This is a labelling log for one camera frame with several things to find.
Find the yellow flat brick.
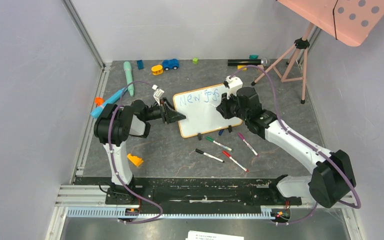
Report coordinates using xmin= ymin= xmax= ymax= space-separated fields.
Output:
xmin=237 ymin=65 xmax=247 ymax=71

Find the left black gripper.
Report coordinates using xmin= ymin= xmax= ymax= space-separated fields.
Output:
xmin=143 ymin=97 xmax=186 ymax=125

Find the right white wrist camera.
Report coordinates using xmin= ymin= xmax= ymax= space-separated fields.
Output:
xmin=223 ymin=76 xmax=243 ymax=100

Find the teal block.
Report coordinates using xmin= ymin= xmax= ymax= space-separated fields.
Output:
xmin=249 ymin=54 xmax=259 ymax=60

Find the clear round cap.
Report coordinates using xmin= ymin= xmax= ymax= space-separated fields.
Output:
xmin=261 ymin=57 xmax=271 ymax=67

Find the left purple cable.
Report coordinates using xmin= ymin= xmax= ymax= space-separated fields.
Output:
xmin=107 ymin=80 xmax=164 ymax=225

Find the yellow oval toy brick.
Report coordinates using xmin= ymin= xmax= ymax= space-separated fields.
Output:
xmin=151 ymin=64 xmax=164 ymax=76

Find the white whiteboard wooden frame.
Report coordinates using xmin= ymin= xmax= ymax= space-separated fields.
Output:
xmin=173 ymin=84 xmax=243 ymax=138

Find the green cube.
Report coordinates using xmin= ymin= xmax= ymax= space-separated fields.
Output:
xmin=192 ymin=57 xmax=199 ymax=65

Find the white paper sheet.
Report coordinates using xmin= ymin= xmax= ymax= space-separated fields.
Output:
xmin=185 ymin=230 xmax=245 ymax=240

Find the red capped marker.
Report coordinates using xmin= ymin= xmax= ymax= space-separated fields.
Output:
xmin=222 ymin=150 xmax=249 ymax=173

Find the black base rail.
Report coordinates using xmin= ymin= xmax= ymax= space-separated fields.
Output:
xmin=74 ymin=176 xmax=302 ymax=217

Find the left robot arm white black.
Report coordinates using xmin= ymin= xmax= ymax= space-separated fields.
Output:
xmin=93 ymin=97 xmax=187 ymax=204

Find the blue toy car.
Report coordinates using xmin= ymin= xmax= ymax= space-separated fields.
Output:
xmin=162 ymin=58 xmax=180 ymax=71

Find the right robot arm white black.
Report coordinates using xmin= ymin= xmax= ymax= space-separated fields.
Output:
xmin=216 ymin=87 xmax=362 ymax=209

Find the green capped marker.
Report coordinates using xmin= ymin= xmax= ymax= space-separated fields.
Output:
xmin=205 ymin=136 xmax=233 ymax=152

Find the mint green toy crayon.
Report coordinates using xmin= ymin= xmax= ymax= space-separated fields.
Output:
xmin=123 ymin=61 xmax=135 ymax=97

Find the light blue toy crayon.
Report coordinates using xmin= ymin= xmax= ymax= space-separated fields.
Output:
xmin=90 ymin=87 xmax=126 ymax=119

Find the pink music stand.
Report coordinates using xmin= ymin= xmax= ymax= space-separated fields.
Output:
xmin=266 ymin=0 xmax=384 ymax=104

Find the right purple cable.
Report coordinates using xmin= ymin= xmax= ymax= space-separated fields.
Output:
xmin=229 ymin=64 xmax=362 ymax=227

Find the black capped marker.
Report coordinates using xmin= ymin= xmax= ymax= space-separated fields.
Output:
xmin=195 ymin=148 xmax=225 ymax=163

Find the purple cable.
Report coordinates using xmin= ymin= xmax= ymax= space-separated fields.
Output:
xmin=107 ymin=80 xmax=164 ymax=225
xmin=229 ymin=64 xmax=362 ymax=227

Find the dark blue brick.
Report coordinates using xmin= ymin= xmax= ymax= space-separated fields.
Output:
xmin=136 ymin=60 xmax=145 ymax=70

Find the orange wedge block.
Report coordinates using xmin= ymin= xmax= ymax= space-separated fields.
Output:
xmin=127 ymin=153 xmax=144 ymax=167

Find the black cylinder tube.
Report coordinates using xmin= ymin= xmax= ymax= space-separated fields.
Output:
xmin=227 ymin=59 xmax=263 ymax=67

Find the small orange block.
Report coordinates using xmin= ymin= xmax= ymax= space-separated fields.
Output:
xmin=94 ymin=97 xmax=105 ymax=107

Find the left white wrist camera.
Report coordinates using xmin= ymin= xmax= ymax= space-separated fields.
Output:
xmin=152 ymin=84 xmax=165 ymax=106

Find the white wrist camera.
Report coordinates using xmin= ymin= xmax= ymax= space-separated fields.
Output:
xmin=223 ymin=76 xmax=243 ymax=100
xmin=152 ymin=84 xmax=165 ymax=106

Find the purple capped marker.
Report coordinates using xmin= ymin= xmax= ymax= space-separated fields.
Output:
xmin=237 ymin=132 xmax=259 ymax=157

